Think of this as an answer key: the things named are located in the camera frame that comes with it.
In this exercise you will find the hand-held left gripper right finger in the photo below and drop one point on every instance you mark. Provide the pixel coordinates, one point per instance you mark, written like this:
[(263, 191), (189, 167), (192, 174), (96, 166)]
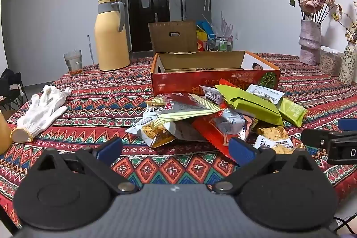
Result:
[(242, 151)]

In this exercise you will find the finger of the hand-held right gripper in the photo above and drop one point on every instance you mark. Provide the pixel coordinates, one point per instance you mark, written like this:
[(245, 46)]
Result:
[(315, 137), (348, 124)]

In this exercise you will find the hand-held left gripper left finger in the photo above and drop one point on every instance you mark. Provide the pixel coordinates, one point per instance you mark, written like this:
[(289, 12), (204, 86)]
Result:
[(107, 150)]

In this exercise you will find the small green snack packet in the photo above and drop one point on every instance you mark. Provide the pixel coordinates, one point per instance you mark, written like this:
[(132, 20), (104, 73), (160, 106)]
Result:
[(292, 111)]

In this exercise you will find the large green snack packet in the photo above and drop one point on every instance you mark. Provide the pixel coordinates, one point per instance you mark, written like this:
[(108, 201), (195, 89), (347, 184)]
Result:
[(251, 107)]

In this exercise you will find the pile of assorted snack packets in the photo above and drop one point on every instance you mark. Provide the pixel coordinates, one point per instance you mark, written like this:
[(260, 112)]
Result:
[(181, 115)]

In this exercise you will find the red cardboard box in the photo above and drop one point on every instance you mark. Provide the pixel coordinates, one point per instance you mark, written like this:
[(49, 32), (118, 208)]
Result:
[(178, 81)]

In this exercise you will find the floral patterned vase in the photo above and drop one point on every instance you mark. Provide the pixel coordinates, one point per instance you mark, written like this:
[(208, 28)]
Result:
[(348, 65)]

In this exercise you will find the glass jar of seeds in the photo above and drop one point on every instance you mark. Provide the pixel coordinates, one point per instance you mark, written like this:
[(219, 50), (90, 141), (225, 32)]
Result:
[(330, 62)]

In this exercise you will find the white cotton glove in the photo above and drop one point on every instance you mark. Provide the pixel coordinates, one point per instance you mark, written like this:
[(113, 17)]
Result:
[(41, 112)]

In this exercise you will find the pink ceramic vase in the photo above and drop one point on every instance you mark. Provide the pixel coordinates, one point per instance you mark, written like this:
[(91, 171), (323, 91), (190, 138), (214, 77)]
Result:
[(309, 42)]

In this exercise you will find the glass cup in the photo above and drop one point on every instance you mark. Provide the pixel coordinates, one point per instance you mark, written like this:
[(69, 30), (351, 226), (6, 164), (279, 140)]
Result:
[(73, 63)]

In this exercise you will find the yellow flower branch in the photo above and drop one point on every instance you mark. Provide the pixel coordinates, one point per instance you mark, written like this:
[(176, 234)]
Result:
[(352, 31)]

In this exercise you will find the white mop pole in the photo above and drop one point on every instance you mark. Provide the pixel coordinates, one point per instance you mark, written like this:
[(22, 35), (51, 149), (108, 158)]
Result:
[(90, 48)]

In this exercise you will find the yellow container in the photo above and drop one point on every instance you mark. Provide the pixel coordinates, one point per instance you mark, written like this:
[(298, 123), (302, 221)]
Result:
[(4, 134)]

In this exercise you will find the yellow thermos jug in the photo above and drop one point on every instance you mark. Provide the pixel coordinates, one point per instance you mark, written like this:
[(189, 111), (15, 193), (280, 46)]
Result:
[(111, 40)]

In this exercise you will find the black bag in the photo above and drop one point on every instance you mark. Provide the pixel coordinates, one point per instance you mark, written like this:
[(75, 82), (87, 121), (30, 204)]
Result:
[(9, 77)]

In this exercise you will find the yellow bag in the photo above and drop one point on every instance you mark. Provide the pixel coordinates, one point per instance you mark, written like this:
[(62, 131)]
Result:
[(201, 36)]

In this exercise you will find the brown chair back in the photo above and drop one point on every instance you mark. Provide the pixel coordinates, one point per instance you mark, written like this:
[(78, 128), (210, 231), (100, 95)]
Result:
[(159, 37)]

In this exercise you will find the pink dried plant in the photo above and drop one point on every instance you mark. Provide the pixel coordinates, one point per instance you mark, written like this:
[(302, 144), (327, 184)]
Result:
[(224, 24)]

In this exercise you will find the blue plastic item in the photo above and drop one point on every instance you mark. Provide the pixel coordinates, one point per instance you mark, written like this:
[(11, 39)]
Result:
[(206, 26)]

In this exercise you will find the dark door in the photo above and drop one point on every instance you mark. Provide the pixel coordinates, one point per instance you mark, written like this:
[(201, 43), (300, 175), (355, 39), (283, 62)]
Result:
[(139, 23)]

